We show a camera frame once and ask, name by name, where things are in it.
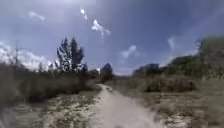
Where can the dry brown bushes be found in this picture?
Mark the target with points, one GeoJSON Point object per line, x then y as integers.
{"type": "Point", "coordinates": [166, 84]}
{"type": "Point", "coordinates": [36, 83]}

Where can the tall dark conifer tree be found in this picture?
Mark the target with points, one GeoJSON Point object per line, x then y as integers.
{"type": "Point", "coordinates": [70, 55]}

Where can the bare thin tree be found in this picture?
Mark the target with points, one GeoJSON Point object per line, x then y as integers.
{"type": "Point", "coordinates": [16, 55]}

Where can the green wood of trees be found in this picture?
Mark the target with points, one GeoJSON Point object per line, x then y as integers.
{"type": "Point", "coordinates": [196, 61]}

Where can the sparse dry grass ground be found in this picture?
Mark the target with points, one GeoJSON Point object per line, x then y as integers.
{"type": "Point", "coordinates": [186, 103]}
{"type": "Point", "coordinates": [66, 110]}

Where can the pale sandy dirt path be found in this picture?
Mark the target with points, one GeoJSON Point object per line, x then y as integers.
{"type": "Point", "coordinates": [117, 111]}

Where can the small dark tree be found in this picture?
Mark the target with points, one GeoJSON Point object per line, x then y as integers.
{"type": "Point", "coordinates": [106, 71]}

